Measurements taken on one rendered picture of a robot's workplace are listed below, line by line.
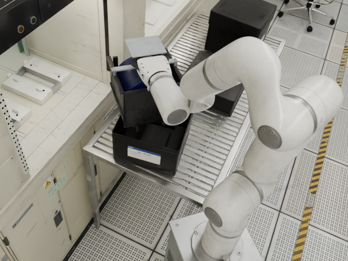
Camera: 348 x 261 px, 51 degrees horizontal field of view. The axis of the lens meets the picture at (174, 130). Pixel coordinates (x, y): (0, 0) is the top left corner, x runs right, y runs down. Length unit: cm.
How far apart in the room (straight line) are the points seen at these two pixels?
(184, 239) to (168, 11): 134
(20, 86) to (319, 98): 128
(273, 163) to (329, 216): 176
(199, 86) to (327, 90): 29
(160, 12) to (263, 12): 58
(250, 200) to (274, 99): 41
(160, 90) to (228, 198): 37
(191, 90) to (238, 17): 112
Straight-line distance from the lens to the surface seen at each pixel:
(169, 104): 104
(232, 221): 101
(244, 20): 198
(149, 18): 212
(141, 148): 143
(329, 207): 263
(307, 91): 76
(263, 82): 74
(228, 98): 172
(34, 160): 146
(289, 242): 239
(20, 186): 139
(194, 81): 90
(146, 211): 229
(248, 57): 77
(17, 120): 156
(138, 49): 124
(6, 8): 102
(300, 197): 259
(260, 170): 89
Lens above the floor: 202
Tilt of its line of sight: 49 degrees down
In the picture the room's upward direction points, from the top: 9 degrees clockwise
